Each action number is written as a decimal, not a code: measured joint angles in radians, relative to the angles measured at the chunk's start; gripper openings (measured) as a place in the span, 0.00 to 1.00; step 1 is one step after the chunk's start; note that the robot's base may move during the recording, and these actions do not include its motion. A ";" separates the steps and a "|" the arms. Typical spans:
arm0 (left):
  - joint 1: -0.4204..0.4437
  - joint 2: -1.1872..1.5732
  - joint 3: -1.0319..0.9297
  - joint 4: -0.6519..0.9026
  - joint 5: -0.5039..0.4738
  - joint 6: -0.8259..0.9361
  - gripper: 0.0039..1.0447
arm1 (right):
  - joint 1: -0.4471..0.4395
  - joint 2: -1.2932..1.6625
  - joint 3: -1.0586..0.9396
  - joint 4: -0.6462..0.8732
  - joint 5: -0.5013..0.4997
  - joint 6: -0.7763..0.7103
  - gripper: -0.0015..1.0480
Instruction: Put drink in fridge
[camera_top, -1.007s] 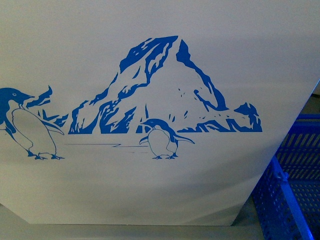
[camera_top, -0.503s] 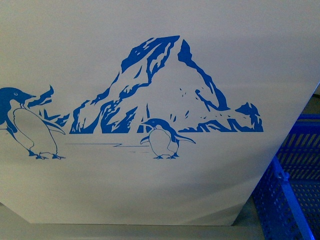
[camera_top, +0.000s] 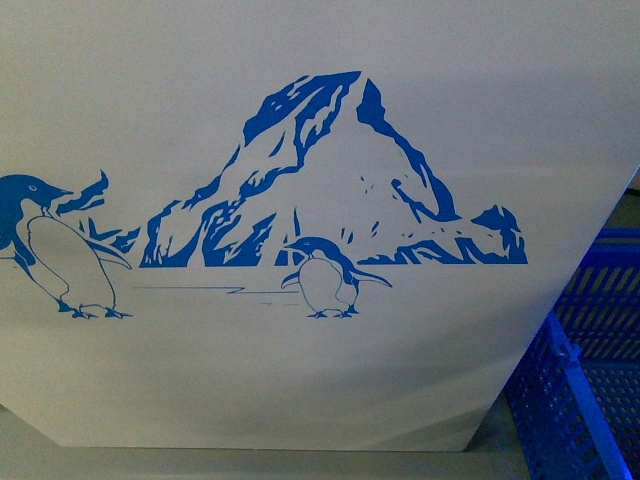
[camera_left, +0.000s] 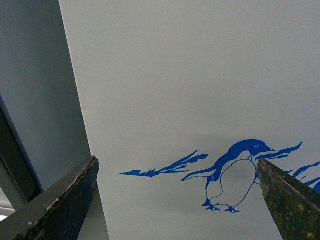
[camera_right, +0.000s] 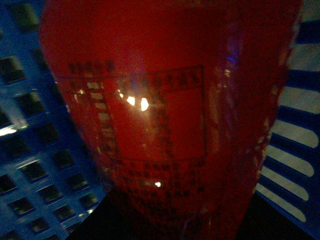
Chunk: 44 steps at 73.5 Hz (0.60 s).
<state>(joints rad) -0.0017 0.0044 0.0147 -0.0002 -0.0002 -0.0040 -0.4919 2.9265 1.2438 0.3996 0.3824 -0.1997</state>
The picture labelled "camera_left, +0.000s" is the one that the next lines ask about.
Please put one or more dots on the white blue chest freezer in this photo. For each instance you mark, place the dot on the white blue chest freezer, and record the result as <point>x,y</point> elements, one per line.
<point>167,87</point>

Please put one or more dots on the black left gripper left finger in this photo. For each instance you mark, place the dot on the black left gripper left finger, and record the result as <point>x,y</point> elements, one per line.
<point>59,212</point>

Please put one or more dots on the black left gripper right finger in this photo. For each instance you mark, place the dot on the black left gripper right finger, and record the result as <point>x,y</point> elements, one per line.
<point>294,207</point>

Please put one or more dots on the grey cabinet beside freezer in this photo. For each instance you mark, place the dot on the grey cabinet beside freezer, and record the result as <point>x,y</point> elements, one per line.
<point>39,97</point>

